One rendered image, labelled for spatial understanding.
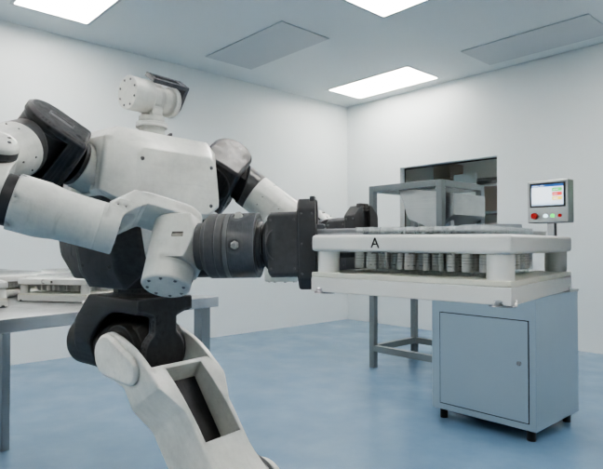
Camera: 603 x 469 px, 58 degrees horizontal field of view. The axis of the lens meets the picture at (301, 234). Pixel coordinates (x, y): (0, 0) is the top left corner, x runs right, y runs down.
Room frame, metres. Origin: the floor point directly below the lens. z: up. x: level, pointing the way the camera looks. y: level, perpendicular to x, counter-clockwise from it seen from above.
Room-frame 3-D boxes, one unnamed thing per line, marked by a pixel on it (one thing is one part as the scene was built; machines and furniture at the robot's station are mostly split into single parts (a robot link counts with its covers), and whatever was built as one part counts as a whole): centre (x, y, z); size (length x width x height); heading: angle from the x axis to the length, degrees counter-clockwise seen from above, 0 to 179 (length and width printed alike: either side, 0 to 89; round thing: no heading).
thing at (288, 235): (0.73, 0.04, 1.02); 0.12 x 0.10 x 0.13; 83
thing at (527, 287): (0.70, -0.18, 0.97); 0.24 x 0.24 x 0.02; 51
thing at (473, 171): (6.34, -1.74, 1.43); 1.32 x 0.01 x 1.11; 43
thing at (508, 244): (0.70, -0.18, 1.02); 0.25 x 0.24 x 0.02; 141
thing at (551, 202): (3.11, -1.43, 1.07); 0.23 x 0.10 x 0.62; 43
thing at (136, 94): (1.09, 0.31, 1.30); 0.10 x 0.07 x 0.09; 141
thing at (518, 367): (3.17, -1.18, 0.38); 0.63 x 0.57 x 0.76; 43
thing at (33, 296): (1.78, 0.74, 0.85); 0.24 x 0.24 x 0.02; 77
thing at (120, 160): (1.13, 0.35, 1.10); 0.34 x 0.30 x 0.36; 141
